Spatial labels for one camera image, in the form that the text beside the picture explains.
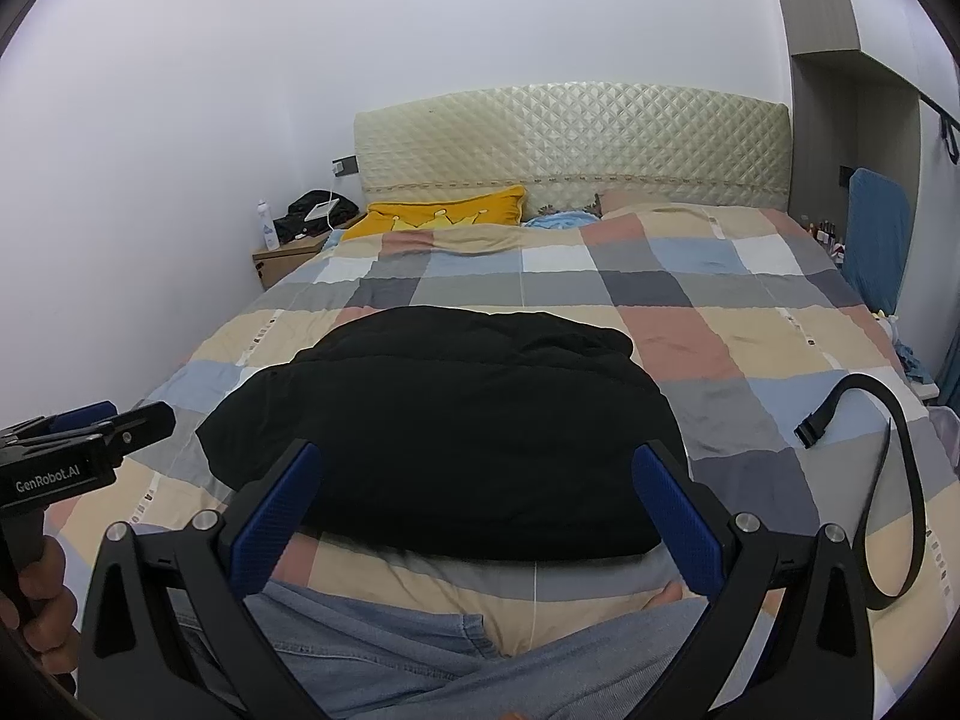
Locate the grey wardrobe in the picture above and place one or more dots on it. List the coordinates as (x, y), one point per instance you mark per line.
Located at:
(825, 0)

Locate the yellow pillow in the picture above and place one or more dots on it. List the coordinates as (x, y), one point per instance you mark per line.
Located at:
(450, 211)

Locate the checked pastel blanket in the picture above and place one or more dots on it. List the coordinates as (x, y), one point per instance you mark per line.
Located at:
(712, 315)

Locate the person's blue jeans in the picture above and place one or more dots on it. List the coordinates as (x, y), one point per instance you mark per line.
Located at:
(375, 664)

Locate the grey wall socket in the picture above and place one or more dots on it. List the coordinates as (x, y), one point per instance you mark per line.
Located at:
(346, 166)

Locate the black bag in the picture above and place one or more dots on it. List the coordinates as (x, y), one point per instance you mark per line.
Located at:
(296, 223)

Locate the person's left hand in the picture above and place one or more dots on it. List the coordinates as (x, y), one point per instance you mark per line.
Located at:
(46, 604)

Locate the row of small bottles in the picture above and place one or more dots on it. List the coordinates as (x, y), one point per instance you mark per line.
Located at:
(823, 232)

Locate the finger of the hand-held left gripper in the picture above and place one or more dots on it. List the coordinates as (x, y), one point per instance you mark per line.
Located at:
(142, 427)
(75, 418)

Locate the pink pillow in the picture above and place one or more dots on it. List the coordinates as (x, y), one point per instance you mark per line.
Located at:
(634, 201)

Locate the dark wall switch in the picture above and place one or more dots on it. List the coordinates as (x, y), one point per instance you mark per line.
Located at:
(846, 176)

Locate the black hanging hook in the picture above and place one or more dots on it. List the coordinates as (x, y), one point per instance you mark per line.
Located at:
(951, 139)

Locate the white spray bottle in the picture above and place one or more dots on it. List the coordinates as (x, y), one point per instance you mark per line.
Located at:
(268, 229)

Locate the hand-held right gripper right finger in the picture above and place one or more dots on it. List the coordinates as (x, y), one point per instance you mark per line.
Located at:
(675, 514)

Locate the blue patterned cloth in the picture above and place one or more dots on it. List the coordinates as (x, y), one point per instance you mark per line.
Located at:
(913, 364)

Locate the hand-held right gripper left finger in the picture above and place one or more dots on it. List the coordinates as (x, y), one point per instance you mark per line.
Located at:
(276, 514)

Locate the wooden nightstand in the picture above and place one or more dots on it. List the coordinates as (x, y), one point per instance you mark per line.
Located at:
(281, 259)

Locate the light blue cloth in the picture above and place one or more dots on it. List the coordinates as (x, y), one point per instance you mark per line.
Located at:
(559, 220)

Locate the white tablet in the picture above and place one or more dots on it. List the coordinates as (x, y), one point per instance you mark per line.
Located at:
(321, 210)

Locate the cream quilted headboard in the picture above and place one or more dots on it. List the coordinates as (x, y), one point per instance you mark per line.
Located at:
(577, 135)

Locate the black puffer jacket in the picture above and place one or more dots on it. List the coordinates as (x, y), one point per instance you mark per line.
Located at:
(450, 427)

